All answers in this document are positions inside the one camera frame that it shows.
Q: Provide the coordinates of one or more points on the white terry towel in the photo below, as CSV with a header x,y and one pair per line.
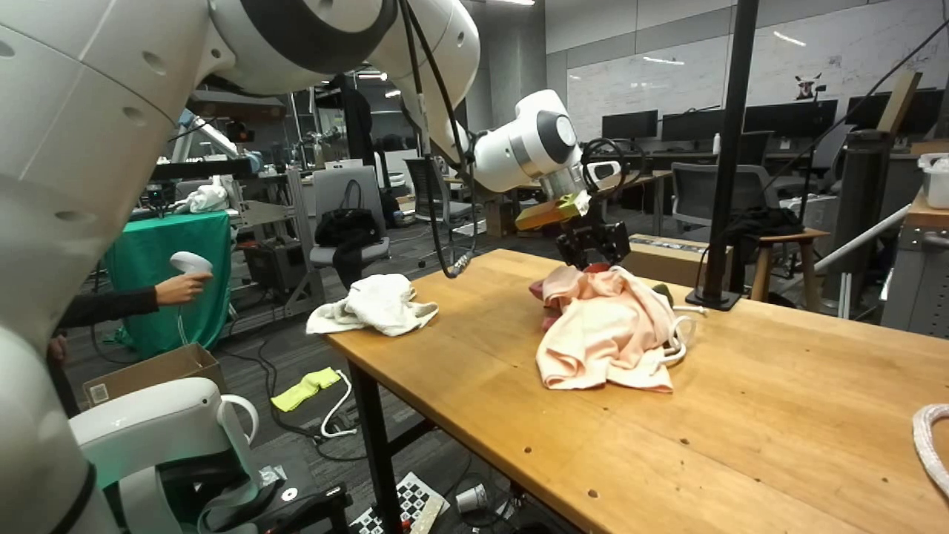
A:
x,y
383,303

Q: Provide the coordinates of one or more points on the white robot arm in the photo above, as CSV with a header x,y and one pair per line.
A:
x,y
91,92

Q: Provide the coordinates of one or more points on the green draped cloth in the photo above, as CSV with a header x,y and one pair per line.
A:
x,y
141,260

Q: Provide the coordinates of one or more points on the wooden stool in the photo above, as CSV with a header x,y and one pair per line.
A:
x,y
798,254

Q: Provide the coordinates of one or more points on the black vertical pole stand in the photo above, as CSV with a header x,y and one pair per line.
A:
x,y
716,295

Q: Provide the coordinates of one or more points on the person's hand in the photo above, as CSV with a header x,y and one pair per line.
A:
x,y
180,289

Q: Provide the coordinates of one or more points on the cardboard box on floor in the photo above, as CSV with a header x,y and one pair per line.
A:
x,y
172,376

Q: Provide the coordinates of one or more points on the yellow-green cloth on floor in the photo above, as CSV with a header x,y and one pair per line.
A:
x,y
303,389

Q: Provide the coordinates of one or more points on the cardboard box behind table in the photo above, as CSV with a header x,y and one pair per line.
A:
x,y
669,260

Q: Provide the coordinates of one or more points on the person in black sleeve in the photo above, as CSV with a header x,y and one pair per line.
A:
x,y
91,309

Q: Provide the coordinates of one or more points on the white foreground robot arm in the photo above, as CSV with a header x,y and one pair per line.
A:
x,y
100,469

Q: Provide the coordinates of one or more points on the light pink cloth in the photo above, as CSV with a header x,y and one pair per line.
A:
x,y
607,327

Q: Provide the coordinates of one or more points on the checkerboard calibration card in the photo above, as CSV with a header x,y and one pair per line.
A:
x,y
418,509

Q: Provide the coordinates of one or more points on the black gripper orange mount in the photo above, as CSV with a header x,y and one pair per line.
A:
x,y
590,242

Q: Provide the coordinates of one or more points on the white handheld controller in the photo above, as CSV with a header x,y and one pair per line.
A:
x,y
190,261

